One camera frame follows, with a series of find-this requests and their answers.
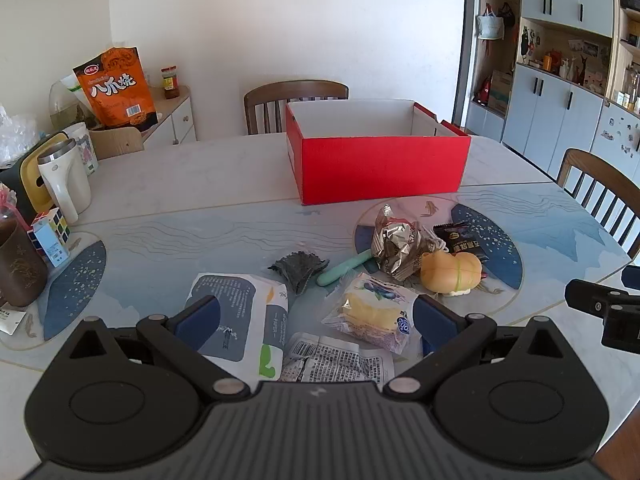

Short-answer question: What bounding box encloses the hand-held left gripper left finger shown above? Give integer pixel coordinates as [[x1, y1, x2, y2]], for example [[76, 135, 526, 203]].
[[64, 295, 252, 402]]

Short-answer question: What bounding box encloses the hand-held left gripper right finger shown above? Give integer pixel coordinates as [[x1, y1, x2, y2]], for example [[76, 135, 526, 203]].
[[382, 294, 571, 402]]

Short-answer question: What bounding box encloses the white blue snack pouch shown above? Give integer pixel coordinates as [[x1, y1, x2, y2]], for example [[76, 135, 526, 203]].
[[184, 272, 289, 382]]

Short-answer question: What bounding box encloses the yellow squishy bread toy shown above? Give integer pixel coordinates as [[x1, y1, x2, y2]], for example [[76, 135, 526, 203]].
[[419, 251, 484, 297]]

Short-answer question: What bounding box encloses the clear bread packet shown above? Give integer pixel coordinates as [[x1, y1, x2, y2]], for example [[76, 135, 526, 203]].
[[321, 272, 426, 357]]

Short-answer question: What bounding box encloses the black snack packet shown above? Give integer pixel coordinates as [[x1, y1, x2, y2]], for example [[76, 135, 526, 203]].
[[432, 222, 484, 262]]

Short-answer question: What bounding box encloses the silver foil wrapper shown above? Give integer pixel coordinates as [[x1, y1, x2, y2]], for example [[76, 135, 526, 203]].
[[370, 205, 437, 284]]

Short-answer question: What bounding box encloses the white printed plastic wrapper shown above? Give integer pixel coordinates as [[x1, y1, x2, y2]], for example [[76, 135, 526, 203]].
[[279, 332, 396, 386]]

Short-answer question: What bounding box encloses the mint green pen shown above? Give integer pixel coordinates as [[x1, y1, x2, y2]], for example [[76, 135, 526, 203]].
[[317, 253, 374, 287]]

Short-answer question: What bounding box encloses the red cardboard box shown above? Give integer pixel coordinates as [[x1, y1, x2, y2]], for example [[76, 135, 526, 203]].
[[285, 100, 472, 206]]

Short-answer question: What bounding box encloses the white patterned desktop table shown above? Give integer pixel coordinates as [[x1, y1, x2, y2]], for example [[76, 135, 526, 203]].
[[0, 132, 640, 466]]

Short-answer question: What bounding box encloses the dark wooden chair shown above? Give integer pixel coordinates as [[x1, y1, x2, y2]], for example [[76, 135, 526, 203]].
[[243, 80, 350, 136], [556, 148, 640, 262]]

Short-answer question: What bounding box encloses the light blue small box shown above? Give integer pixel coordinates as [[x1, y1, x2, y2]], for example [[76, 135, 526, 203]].
[[27, 222, 71, 267]]

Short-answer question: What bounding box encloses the rubik's cube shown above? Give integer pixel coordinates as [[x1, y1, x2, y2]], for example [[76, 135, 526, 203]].
[[31, 207, 72, 243]]

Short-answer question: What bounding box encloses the brown cup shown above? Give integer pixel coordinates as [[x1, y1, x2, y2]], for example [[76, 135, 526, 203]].
[[0, 217, 50, 309]]

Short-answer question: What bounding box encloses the white paper card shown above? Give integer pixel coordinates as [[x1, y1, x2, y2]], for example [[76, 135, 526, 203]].
[[0, 307, 27, 337]]

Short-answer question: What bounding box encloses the white jug with steel lid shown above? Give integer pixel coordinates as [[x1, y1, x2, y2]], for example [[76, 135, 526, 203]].
[[37, 138, 94, 225]]

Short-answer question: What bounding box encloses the light wooden panel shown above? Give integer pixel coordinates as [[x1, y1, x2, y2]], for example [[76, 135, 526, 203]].
[[90, 127, 146, 162]]

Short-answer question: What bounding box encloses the white side cabinet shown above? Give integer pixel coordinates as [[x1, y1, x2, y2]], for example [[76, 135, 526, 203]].
[[90, 85, 198, 162]]

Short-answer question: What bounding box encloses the white floral mug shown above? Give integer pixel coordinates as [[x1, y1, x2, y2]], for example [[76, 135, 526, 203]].
[[62, 122, 100, 177]]

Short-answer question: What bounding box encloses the pink ribbon bag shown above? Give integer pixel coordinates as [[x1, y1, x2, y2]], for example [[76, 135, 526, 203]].
[[0, 184, 27, 232]]

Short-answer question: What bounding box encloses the black and yellow tissue box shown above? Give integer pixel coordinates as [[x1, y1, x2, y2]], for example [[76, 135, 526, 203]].
[[0, 132, 71, 216]]

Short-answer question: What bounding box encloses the brown cardboard box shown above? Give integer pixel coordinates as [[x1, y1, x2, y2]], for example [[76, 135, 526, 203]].
[[487, 70, 514, 114]]

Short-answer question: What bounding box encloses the sauce jar with red label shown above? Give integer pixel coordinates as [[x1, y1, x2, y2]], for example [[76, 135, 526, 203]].
[[161, 65, 180, 100]]

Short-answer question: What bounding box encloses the orange snack bag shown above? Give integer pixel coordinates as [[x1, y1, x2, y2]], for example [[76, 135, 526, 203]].
[[73, 46, 159, 129]]

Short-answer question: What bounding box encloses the clear glass jar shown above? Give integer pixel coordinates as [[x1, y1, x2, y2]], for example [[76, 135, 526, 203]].
[[48, 75, 98, 132]]

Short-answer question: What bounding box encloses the clear plastic bag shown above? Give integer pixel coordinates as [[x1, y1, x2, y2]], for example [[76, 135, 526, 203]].
[[0, 104, 39, 168]]

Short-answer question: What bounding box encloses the pale hanging tote bag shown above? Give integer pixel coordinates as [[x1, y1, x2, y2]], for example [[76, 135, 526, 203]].
[[476, 4, 505, 41]]

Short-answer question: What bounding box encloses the grey blue wall cabinet unit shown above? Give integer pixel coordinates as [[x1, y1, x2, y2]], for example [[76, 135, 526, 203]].
[[465, 0, 640, 202]]

